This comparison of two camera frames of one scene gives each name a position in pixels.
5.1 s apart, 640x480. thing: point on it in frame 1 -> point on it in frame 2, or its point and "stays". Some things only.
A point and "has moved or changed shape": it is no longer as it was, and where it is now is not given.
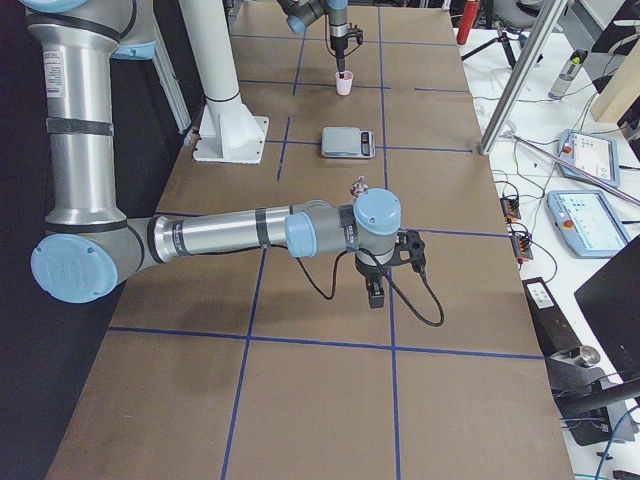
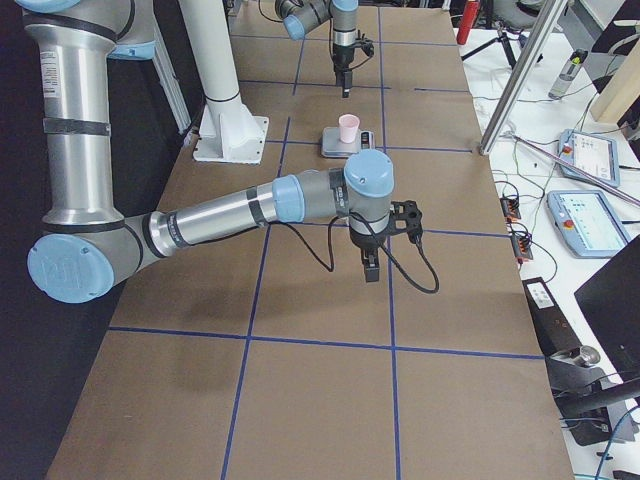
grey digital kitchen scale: [347, 142] stays
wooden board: [622, 91] stays
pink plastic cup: [344, 85] has moved or changed shape
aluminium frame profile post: [521, 75] stays
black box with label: [555, 334] stays
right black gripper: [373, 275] -> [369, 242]
